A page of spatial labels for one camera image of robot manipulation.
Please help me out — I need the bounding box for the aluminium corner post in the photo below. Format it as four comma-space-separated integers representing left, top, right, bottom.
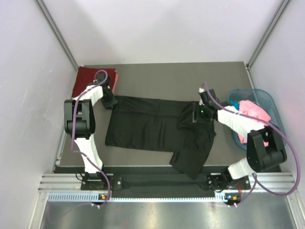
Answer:
34, 0, 79, 71
246, 0, 293, 70

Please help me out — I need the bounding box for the black t shirt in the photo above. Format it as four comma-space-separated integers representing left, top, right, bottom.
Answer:
105, 96, 216, 179

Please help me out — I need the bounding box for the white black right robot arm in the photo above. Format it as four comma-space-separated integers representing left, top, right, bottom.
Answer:
193, 87, 287, 189

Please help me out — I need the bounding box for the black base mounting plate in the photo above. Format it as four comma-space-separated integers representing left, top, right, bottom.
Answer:
77, 166, 250, 198

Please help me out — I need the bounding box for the grey slotted cable duct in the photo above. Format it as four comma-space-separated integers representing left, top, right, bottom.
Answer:
48, 192, 238, 203

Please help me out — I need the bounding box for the blue t shirt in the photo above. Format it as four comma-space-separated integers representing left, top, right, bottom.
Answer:
229, 100, 240, 111

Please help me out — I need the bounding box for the folded dark red t shirt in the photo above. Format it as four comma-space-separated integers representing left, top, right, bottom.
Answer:
72, 67, 117, 98

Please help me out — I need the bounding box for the right aluminium corner post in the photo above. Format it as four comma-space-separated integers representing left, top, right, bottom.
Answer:
246, 0, 293, 70

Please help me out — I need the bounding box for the teal plastic laundry basket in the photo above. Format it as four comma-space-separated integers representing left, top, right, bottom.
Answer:
226, 88, 287, 150

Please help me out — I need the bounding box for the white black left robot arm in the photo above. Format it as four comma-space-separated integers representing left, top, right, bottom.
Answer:
64, 80, 118, 189

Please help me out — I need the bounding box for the left aluminium corner post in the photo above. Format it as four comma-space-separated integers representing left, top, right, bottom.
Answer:
34, 0, 79, 71

